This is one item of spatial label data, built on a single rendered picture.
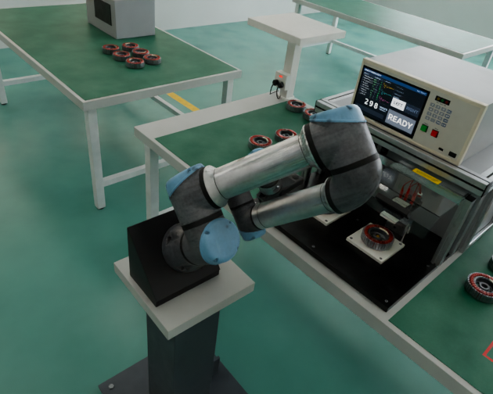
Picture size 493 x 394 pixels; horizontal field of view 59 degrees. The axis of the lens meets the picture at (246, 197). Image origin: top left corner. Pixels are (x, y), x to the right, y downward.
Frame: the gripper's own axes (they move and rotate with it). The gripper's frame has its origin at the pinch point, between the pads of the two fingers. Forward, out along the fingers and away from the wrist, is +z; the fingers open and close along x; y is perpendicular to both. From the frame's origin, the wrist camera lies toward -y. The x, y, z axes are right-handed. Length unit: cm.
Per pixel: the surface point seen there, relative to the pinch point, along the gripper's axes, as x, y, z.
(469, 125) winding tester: 33, -51, -18
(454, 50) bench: -87, -268, 165
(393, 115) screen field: 9.0, -46.9, -11.6
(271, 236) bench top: -2.3, 8.5, 6.9
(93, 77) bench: -162, -2, 12
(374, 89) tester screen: -1, -50, -16
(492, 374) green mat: 75, 0, 11
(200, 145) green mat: -67, -7, 15
